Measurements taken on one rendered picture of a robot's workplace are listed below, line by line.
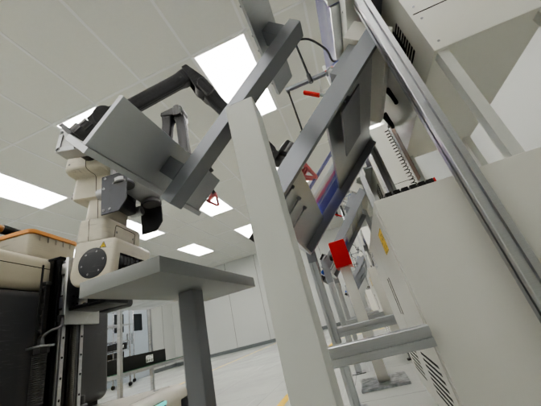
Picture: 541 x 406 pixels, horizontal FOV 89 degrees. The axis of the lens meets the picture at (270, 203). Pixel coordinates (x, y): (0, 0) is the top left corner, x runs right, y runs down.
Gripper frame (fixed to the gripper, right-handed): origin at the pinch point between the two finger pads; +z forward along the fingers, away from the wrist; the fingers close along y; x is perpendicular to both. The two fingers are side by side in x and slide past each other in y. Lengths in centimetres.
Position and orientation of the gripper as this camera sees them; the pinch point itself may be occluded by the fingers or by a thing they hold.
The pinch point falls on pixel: (315, 177)
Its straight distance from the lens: 116.2
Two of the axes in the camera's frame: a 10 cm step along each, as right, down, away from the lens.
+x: -5.1, 8.5, -1.3
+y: 3.1, 3.2, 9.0
